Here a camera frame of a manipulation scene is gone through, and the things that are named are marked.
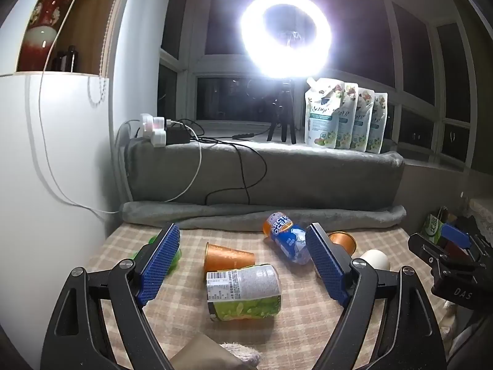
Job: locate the rolled grey blanket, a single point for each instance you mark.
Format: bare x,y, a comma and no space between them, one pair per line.
231,216

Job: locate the dark bottle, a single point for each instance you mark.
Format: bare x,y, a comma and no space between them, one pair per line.
72,59
61,61

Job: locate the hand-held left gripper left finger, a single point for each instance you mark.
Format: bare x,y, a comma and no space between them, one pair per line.
161,263

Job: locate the green packet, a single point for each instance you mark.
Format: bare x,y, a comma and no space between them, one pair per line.
430,228

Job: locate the black tripod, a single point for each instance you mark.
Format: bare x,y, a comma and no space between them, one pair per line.
285,111

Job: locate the checked tablecloth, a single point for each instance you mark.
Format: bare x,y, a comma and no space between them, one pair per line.
292,316

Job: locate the white cabinet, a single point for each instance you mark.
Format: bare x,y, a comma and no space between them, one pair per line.
57,239

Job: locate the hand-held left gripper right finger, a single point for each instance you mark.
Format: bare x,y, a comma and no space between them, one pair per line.
328,268

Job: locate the white plug adapter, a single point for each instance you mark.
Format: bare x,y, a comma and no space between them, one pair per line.
149,121
158,138

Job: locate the window frame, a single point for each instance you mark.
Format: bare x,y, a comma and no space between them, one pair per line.
192,63

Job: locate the white refill pouch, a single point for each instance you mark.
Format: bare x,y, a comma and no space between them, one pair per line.
364,127
378,131
348,123
321,115

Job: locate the white cup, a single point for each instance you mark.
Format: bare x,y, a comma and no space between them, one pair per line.
375,259

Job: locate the orange paper cup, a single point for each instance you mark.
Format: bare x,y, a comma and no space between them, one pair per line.
228,258
343,241

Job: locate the green drink can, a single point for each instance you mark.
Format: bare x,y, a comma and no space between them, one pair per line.
242,291

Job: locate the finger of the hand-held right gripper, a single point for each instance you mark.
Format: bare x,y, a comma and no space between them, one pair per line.
426,247
456,236

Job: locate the green plastic bottle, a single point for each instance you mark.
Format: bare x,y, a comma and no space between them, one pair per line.
175,259

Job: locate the fluffy beige cloth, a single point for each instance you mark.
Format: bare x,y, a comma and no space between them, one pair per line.
242,354

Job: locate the brown paper bag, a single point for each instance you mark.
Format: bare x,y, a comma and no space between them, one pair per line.
204,350

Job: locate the red and white vase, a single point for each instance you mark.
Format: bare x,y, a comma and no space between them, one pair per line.
40,38

